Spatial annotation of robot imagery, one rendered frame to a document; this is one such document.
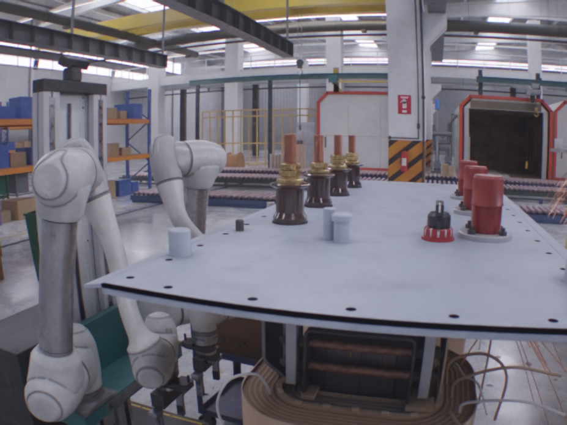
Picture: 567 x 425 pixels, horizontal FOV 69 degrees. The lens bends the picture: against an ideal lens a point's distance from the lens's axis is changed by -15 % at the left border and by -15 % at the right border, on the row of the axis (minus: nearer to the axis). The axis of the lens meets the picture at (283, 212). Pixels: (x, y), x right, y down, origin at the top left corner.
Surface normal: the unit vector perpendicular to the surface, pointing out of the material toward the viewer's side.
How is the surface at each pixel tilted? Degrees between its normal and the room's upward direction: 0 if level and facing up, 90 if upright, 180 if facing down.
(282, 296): 0
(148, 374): 102
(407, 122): 90
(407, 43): 90
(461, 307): 0
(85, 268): 90
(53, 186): 84
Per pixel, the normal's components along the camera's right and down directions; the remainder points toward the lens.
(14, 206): -0.29, 0.15
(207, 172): 0.69, 0.37
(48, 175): 0.12, 0.06
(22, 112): 0.94, 0.05
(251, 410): -0.82, 0.09
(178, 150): 0.54, -0.36
